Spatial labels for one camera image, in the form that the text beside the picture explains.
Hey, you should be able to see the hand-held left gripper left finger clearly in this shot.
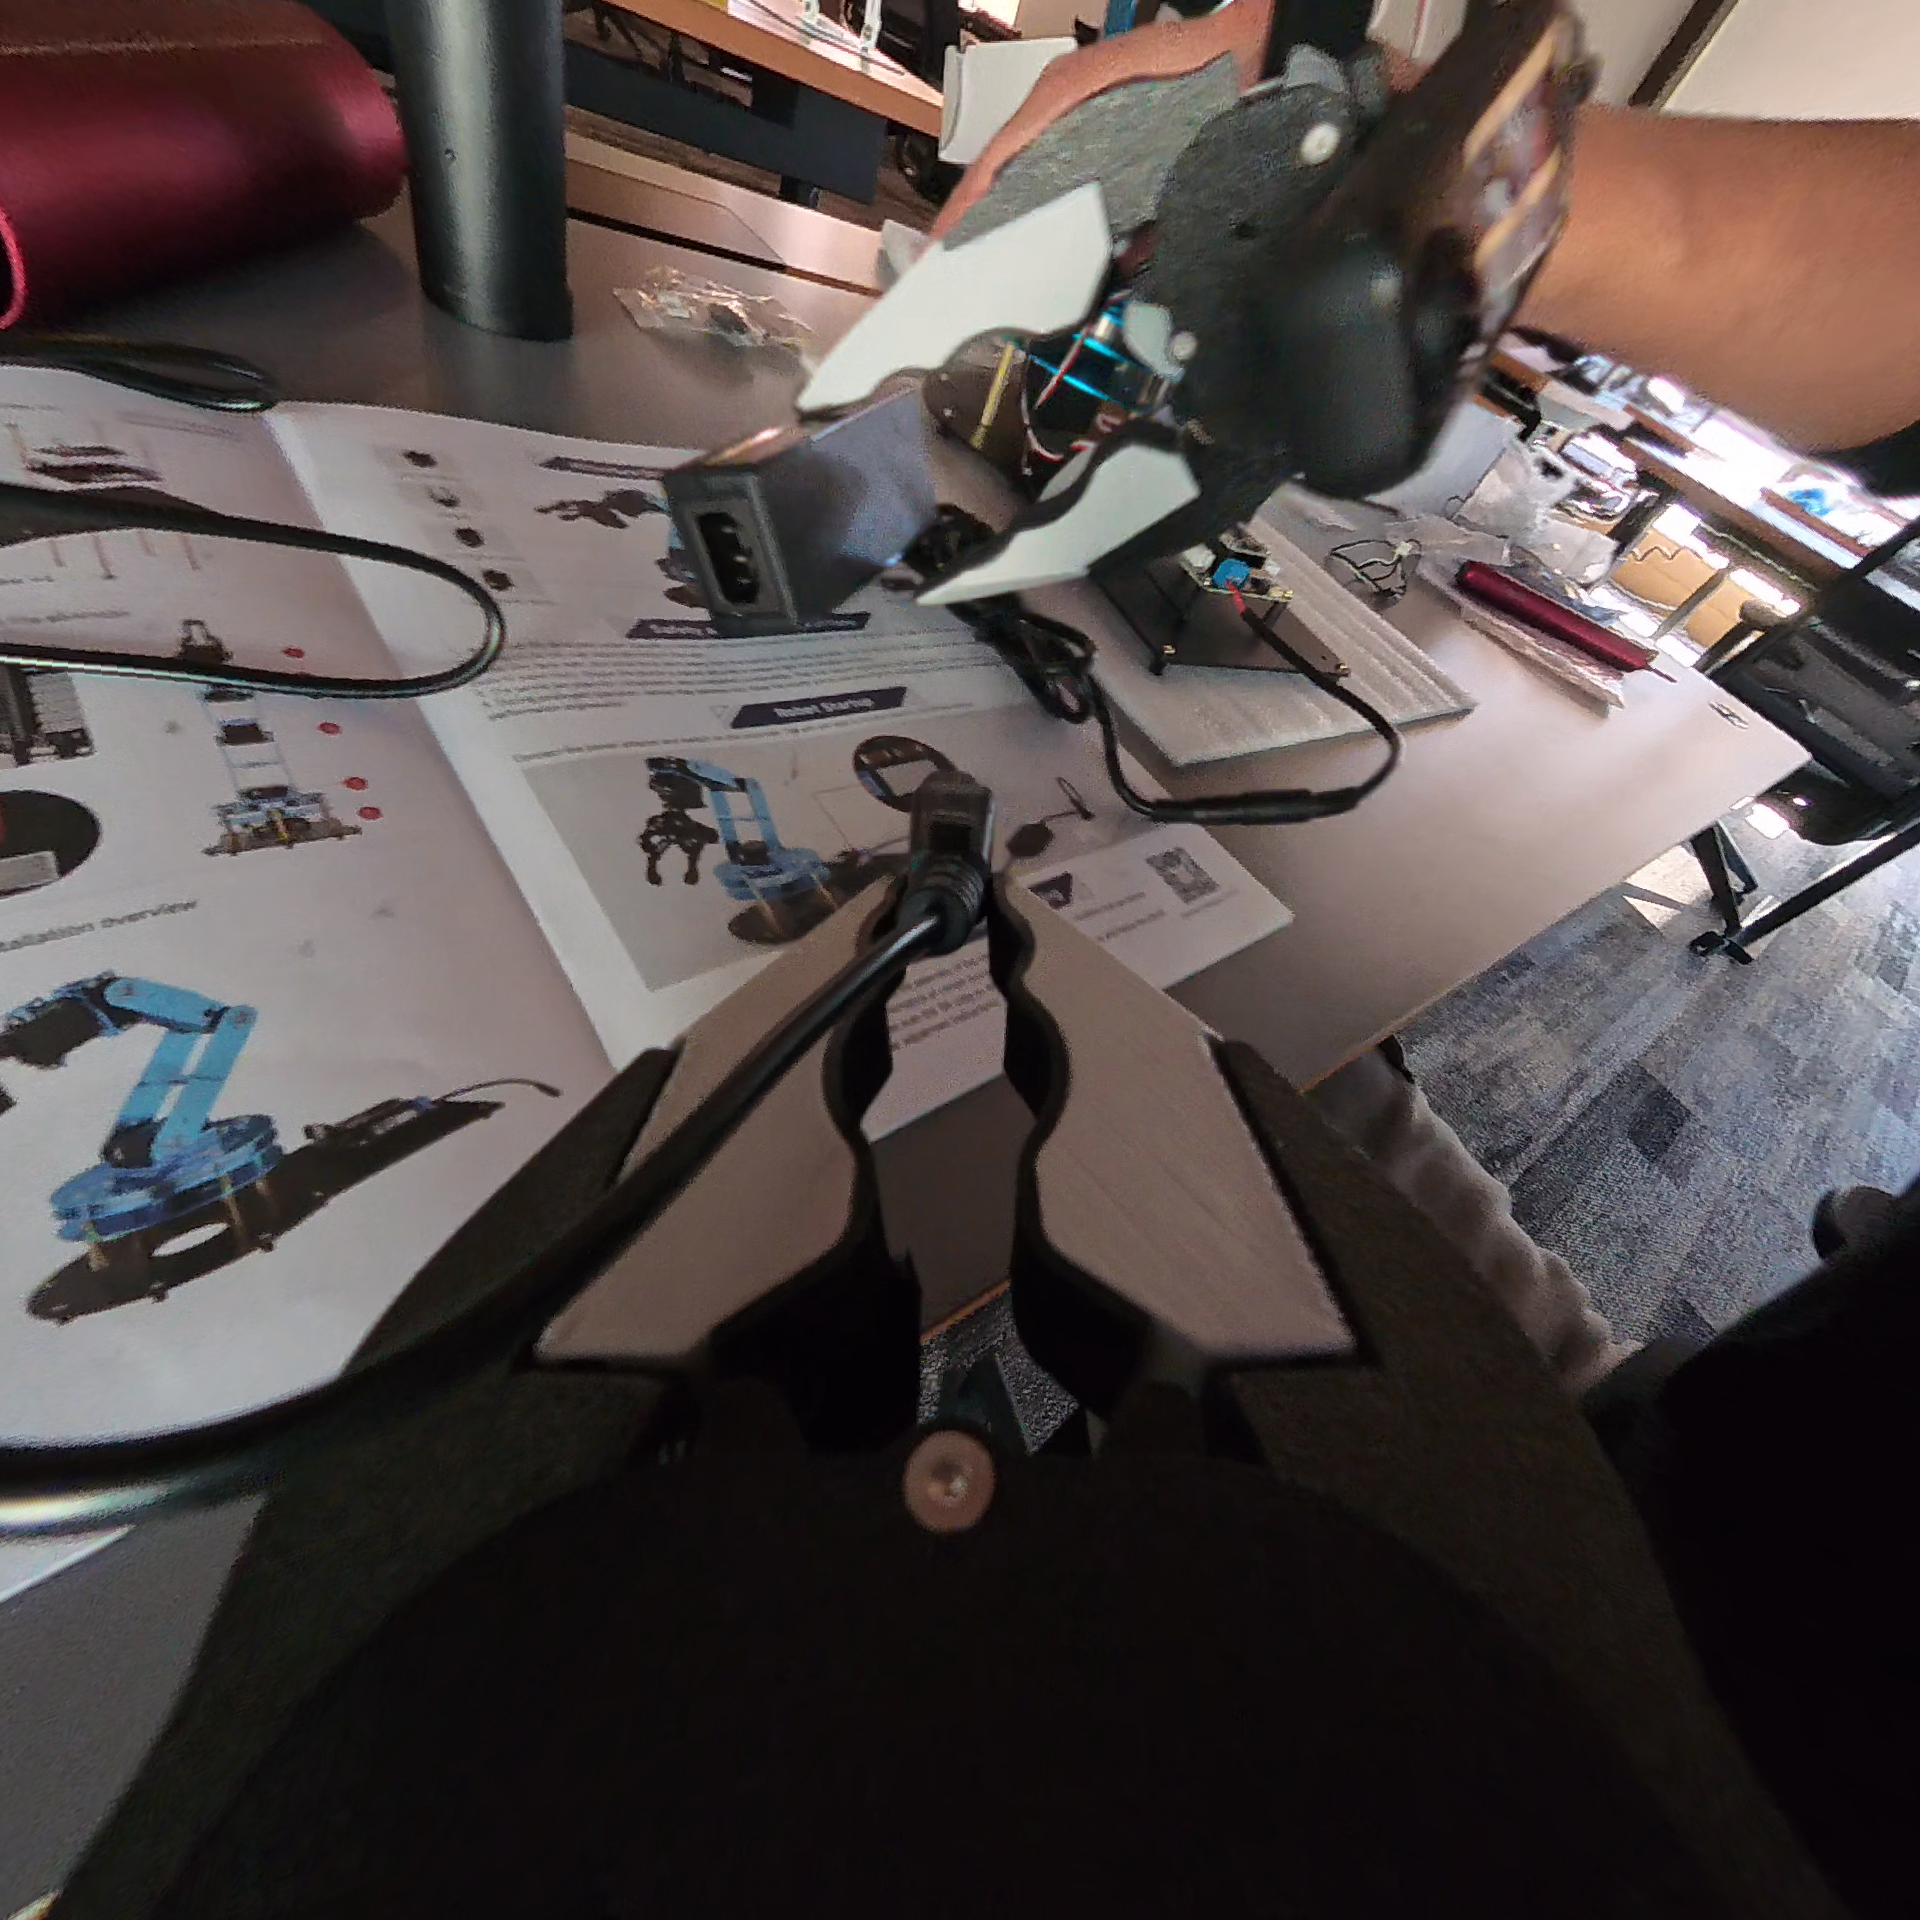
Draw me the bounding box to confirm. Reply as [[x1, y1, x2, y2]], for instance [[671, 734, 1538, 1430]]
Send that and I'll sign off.
[[533, 881, 909, 1365]]

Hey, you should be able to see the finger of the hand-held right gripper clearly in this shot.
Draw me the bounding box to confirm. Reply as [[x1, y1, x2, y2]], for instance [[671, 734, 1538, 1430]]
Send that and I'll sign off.
[[915, 441, 1205, 607], [790, 180, 1122, 422]]

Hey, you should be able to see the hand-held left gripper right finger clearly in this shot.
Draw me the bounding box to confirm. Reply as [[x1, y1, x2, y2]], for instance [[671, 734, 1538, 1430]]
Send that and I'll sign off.
[[988, 881, 1359, 1365]]

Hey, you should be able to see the blue toy robot arm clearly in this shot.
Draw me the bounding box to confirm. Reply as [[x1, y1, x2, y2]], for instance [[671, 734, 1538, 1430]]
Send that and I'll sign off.
[[920, 292, 1354, 677]]

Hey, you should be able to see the black power adapter with cable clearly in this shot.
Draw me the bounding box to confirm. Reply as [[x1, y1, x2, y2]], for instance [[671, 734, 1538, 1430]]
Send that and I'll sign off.
[[663, 392, 1404, 826]]

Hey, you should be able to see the black power cord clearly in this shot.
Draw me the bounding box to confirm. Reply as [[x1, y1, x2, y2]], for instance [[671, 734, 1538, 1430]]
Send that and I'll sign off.
[[0, 335, 999, 1525]]

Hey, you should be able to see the person's right forearm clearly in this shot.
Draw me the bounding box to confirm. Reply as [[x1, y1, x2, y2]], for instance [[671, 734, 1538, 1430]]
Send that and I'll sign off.
[[1506, 102, 1920, 453]]

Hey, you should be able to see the wood-edged desk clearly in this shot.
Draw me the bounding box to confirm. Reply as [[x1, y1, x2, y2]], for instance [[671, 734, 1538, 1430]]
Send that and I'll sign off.
[[599, 0, 950, 204]]

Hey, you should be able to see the grey desk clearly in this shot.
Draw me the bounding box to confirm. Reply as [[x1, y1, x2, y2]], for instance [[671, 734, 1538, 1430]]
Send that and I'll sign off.
[[0, 135, 1816, 1920]]

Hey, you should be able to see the person's right hand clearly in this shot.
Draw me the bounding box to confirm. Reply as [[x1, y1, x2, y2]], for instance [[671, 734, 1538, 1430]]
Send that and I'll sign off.
[[930, 0, 1285, 242]]

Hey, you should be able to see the pile of clear plastic bags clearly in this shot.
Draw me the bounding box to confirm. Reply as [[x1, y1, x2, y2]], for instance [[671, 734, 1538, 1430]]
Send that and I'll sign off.
[[1430, 405, 1667, 706]]

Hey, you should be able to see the white foam sheet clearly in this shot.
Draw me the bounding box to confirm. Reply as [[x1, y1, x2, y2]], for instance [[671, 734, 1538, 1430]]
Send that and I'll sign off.
[[1048, 486, 1479, 770]]

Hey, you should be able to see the small clear parts bag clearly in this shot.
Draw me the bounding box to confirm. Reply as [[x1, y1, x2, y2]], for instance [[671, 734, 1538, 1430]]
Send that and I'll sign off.
[[615, 265, 815, 351]]

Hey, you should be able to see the red screwdriver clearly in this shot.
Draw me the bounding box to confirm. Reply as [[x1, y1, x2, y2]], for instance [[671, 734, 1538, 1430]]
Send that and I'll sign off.
[[1462, 560, 1654, 671]]

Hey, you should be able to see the printed instruction booklet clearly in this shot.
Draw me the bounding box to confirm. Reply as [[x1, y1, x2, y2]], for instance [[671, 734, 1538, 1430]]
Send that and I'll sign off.
[[0, 368, 1296, 1600]]

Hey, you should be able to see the dark grey cylinder bottle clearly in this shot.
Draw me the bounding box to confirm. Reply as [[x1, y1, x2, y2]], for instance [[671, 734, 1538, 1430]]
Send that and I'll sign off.
[[382, 0, 575, 342]]

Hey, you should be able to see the red cylinder bottle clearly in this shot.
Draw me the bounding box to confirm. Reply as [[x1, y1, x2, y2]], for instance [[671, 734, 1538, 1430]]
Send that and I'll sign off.
[[0, 37, 408, 328]]

